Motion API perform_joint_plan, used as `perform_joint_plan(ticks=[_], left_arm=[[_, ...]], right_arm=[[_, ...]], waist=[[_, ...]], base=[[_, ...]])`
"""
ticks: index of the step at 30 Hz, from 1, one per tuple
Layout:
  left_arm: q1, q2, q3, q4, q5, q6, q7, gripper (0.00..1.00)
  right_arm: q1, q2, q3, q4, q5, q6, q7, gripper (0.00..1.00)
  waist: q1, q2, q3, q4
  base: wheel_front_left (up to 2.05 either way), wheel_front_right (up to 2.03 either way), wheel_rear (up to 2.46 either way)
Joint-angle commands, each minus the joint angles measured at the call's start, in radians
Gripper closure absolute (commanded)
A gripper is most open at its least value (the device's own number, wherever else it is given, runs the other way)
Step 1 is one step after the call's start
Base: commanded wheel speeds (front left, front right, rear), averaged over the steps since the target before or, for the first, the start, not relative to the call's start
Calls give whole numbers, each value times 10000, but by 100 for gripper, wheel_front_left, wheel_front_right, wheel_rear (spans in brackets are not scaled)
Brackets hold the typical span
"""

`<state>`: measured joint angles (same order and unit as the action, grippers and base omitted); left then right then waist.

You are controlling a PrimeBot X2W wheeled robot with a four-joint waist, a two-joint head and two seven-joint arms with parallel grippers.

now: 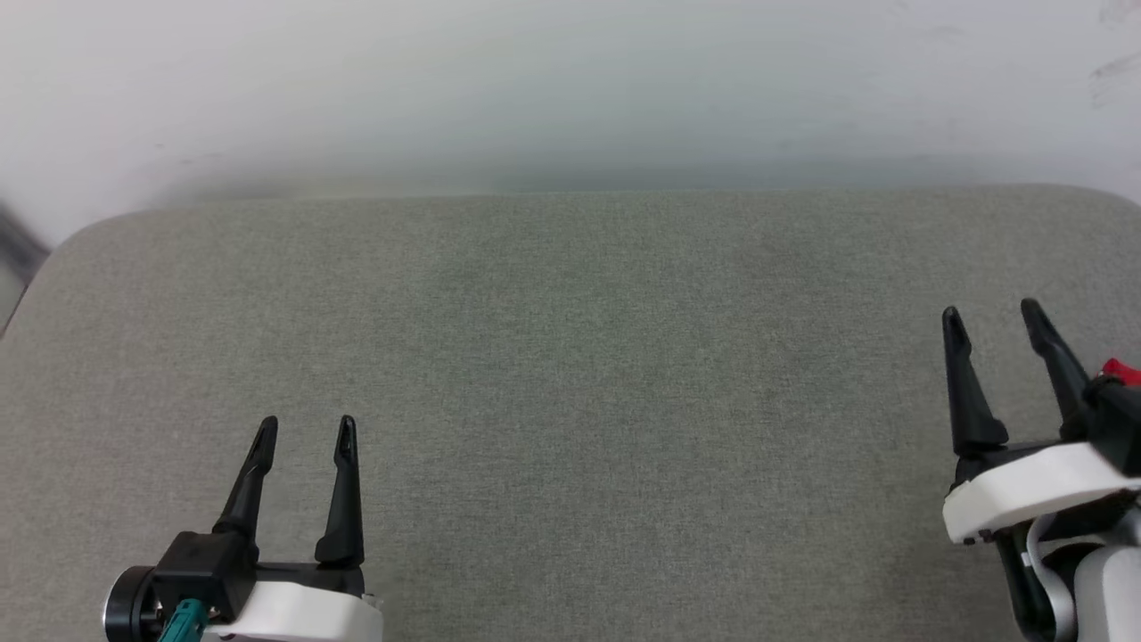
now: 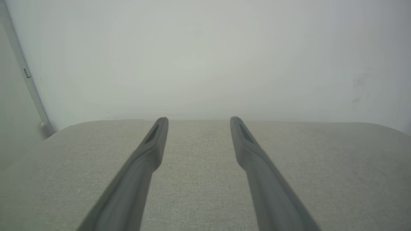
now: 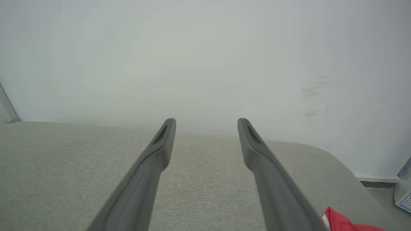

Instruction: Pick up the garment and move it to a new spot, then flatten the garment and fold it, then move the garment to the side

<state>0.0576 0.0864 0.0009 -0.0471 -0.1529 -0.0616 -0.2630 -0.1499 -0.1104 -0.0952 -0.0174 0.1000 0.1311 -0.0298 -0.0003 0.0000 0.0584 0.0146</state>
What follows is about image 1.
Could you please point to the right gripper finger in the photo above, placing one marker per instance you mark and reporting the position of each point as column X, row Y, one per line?
column 967, row 392
column 1061, row 366

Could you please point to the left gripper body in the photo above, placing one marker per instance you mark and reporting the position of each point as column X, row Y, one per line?
column 294, row 611

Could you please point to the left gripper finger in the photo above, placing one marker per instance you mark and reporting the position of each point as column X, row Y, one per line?
column 343, row 499
column 250, row 481

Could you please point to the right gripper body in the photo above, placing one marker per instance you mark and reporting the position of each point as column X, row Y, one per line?
column 1025, row 490

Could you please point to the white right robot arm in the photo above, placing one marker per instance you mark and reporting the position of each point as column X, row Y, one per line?
column 1105, row 588

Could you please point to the grey fabric sofa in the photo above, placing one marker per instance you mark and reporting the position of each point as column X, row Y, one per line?
column 570, row 419

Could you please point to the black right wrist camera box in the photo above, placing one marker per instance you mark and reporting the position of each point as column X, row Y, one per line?
column 1119, row 428

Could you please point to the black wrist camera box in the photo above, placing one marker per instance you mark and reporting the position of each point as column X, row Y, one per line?
column 1119, row 428
column 205, row 571

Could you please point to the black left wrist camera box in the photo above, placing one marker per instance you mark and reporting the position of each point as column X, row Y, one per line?
column 205, row 571

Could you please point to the teal left camera connector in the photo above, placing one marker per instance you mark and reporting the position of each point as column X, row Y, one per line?
column 185, row 622

